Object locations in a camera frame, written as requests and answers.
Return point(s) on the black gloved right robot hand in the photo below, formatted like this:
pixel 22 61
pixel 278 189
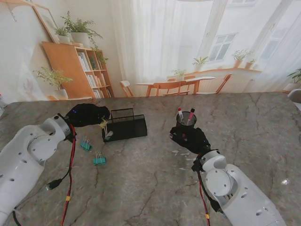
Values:
pixel 192 140

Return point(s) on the gold binder clip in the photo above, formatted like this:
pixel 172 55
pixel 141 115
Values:
pixel 104 123

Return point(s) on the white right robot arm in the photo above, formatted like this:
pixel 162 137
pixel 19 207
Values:
pixel 225 186

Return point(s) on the pink marker with black cap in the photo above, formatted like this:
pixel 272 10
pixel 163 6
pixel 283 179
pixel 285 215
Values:
pixel 191 116

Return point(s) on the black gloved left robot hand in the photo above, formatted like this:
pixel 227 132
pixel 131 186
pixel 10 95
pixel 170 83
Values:
pixel 87 115

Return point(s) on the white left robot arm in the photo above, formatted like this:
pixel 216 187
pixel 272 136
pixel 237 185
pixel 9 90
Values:
pixel 23 160

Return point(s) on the printed room scene backdrop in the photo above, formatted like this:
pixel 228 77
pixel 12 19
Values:
pixel 164 35

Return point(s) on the teal binder clip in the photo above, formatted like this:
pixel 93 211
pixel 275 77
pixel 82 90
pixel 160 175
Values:
pixel 100 161
pixel 85 146

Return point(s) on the black mesh desk organizer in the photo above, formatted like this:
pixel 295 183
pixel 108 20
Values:
pixel 127 129

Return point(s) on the black mesh pen cup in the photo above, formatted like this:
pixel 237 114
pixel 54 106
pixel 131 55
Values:
pixel 185 121

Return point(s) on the white marker with red caps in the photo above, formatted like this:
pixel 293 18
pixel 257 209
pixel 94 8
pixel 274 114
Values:
pixel 181 115

